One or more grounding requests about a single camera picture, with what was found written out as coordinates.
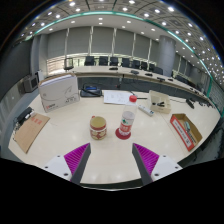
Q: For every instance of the black office chairs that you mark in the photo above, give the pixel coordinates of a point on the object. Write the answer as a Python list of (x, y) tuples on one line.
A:
[(114, 61)]

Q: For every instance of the clear red-capped water bottle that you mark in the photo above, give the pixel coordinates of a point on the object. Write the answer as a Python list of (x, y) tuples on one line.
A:
[(127, 118)]

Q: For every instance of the grey monitor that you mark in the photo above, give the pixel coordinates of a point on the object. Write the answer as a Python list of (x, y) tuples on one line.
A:
[(30, 84)]

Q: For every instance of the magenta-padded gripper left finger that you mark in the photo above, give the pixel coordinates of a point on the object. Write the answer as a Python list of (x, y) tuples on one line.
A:
[(77, 159)]

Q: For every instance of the ceiling lights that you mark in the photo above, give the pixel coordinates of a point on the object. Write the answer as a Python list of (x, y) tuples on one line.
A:
[(125, 9)]

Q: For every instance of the open cardboard box red label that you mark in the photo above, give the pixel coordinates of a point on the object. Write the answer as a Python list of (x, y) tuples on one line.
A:
[(181, 131)]

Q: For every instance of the black stapler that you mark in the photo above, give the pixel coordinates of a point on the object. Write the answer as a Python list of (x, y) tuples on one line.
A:
[(160, 104)]

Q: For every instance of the beige open cardboard tray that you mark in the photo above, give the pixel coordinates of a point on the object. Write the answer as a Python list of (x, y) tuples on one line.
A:
[(165, 109)]

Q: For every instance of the white paper sheet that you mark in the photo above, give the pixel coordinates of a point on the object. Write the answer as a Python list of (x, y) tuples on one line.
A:
[(116, 97)]

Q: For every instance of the brown kraft paper envelope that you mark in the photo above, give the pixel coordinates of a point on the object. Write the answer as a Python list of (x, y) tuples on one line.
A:
[(31, 133)]

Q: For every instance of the black desk phone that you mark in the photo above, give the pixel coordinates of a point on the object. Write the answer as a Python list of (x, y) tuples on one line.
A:
[(90, 90)]

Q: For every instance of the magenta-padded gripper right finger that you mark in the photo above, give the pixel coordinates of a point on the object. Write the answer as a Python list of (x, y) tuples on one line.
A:
[(146, 159)]

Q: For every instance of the flat round red coaster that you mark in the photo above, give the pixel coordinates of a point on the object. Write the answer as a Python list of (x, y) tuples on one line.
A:
[(119, 136)]

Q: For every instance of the white cardboard paper box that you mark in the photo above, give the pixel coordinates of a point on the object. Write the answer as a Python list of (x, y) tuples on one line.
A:
[(58, 93)]

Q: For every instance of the red floral ceramic cup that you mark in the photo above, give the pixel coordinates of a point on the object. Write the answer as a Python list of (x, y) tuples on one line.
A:
[(98, 130)]

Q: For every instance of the white power strip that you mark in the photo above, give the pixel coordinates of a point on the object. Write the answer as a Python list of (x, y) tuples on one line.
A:
[(146, 110)]

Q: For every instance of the grey round column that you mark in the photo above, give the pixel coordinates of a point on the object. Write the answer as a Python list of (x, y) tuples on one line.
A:
[(166, 55)]

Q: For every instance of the long curved conference desk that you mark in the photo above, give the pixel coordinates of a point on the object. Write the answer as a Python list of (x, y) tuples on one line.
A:
[(133, 76)]

